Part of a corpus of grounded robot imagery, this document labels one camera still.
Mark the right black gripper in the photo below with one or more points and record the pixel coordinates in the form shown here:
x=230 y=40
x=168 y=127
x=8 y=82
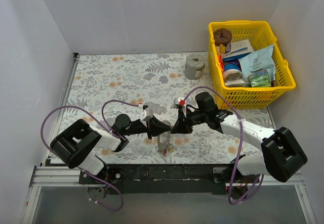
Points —
x=182 y=122

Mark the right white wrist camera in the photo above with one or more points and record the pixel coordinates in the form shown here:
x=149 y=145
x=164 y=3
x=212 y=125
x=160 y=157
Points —
x=180 y=103

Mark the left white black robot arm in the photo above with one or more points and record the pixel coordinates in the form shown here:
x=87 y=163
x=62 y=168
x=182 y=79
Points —
x=75 y=144

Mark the blue cassava chips bag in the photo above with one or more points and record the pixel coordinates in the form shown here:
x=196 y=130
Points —
x=258 y=60

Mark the aluminium frame rail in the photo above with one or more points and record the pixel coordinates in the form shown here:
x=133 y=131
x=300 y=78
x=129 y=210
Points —
x=60 y=176

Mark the large silver keyring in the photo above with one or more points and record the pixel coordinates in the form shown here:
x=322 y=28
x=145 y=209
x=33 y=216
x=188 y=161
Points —
x=163 y=142

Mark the floral table mat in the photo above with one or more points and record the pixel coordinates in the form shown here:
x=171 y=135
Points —
x=105 y=86

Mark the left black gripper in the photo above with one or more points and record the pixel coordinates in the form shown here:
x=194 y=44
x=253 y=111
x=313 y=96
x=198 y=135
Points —
x=149 y=127

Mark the yellow plastic basket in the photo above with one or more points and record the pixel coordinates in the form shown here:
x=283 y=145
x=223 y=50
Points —
x=239 y=93

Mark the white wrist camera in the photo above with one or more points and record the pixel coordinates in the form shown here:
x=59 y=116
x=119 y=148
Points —
x=146 y=115
x=180 y=103

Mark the white blue box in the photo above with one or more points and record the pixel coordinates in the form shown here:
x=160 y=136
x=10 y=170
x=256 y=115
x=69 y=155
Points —
x=240 y=47

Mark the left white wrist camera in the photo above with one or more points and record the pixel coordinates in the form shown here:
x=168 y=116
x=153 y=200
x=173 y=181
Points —
x=146 y=115

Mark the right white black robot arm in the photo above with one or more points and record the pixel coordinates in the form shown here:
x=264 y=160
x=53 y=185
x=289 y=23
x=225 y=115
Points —
x=281 y=155

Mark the brown lidded can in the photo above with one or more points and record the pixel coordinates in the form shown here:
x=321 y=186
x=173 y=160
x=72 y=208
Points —
x=223 y=39

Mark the green snack packet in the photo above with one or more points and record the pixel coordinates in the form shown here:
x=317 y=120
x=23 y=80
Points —
x=259 y=79

